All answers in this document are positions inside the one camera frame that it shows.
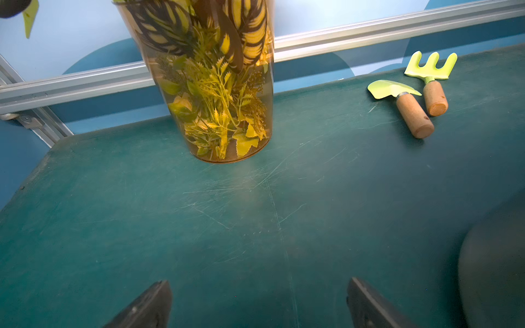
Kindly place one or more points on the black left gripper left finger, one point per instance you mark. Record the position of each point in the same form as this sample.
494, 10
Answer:
151, 309

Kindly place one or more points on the glass vase with artificial plant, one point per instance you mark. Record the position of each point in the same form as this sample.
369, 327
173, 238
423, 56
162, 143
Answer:
213, 64

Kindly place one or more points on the green toy shovel wooden handle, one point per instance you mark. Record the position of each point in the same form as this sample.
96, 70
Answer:
414, 116

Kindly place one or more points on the steel pot lid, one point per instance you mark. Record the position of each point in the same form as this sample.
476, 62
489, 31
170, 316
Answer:
491, 268

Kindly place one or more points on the aluminium back frame rail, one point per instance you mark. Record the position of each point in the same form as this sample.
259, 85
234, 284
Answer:
24, 96

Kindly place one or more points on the green toy rake wooden handle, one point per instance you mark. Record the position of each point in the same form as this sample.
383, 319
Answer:
433, 93

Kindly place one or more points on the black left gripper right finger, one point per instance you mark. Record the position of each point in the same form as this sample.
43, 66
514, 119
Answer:
369, 308

